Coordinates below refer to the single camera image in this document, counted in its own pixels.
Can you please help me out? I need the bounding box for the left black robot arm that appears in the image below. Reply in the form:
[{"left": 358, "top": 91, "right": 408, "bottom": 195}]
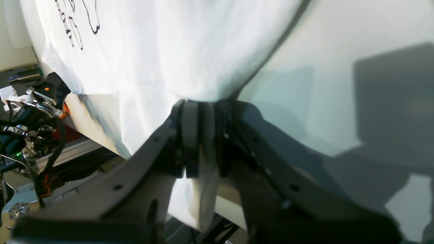
[{"left": 1, "top": 72, "right": 71, "bottom": 200}]

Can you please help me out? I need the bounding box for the grey plastic bin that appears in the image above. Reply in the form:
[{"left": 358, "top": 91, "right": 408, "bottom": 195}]
[{"left": 0, "top": 0, "right": 38, "bottom": 72}]

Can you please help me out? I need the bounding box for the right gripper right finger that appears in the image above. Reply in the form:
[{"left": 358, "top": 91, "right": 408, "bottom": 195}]
[{"left": 215, "top": 101, "right": 402, "bottom": 244}]

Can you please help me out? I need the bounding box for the white printed t-shirt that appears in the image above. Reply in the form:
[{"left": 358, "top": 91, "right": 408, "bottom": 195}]
[{"left": 20, "top": 0, "right": 305, "bottom": 231}]

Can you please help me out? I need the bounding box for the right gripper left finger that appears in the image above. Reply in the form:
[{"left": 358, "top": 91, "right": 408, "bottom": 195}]
[{"left": 10, "top": 100, "right": 200, "bottom": 244}]

